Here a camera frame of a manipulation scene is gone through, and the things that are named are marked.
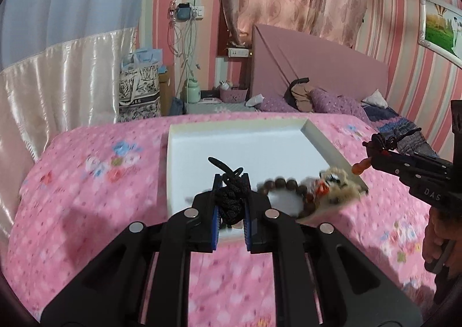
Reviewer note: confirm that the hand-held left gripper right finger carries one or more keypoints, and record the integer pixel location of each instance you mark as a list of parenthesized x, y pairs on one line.
[(248, 226)]

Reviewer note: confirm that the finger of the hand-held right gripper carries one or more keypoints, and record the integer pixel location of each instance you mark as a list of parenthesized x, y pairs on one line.
[(404, 172), (411, 158)]

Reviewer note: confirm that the dark patterned blanket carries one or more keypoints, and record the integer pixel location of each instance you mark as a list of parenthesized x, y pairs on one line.
[(408, 132)]

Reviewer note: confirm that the person's right hand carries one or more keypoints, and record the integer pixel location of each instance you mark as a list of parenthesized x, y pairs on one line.
[(438, 229)]

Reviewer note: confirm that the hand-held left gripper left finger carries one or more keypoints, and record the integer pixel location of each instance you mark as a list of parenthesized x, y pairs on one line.
[(216, 211)]

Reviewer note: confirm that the cardboard box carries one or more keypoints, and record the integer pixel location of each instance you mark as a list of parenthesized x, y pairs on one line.
[(165, 92)]

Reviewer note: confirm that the pink headboard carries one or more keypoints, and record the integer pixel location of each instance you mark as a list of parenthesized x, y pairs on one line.
[(325, 60)]

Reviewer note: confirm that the blue packets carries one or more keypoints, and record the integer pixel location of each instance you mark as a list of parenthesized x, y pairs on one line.
[(144, 57)]

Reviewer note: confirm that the purple dotted pillow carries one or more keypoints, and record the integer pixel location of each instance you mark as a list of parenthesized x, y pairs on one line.
[(335, 103)]

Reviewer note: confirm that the black white printed tote bag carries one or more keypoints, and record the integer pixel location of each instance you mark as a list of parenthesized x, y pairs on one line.
[(140, 92)]

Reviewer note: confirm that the wall outlet with charger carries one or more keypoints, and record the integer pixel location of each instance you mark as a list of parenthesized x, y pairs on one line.
[(186, 12)]

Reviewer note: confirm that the white tissue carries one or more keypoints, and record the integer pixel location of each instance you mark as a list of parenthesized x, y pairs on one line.
[(255, 100)]

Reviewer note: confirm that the grey nightstand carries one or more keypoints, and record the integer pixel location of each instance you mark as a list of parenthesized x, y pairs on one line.
[(216, 107)]

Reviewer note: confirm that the white shallow tray box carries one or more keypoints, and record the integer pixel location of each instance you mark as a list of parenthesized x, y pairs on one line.
[(223, 146)]

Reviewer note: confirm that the green bottle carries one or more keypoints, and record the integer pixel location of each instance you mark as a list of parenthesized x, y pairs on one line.
[(193, 92)]

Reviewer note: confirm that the white satin curtain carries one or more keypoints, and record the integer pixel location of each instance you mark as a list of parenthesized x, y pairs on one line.
[(54, 96)]

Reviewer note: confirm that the pink floral bedsheet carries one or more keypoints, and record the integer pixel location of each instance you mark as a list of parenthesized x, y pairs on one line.
[(90, 204)]

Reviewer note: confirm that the pink basket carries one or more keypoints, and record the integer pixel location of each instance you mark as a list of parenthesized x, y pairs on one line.
[(234, 95)]

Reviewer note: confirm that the small white pillow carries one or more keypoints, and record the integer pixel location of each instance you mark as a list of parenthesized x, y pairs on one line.
[(375, 99)]

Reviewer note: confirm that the framed wall picture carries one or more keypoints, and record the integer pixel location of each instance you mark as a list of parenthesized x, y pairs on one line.
[(444, 31)]

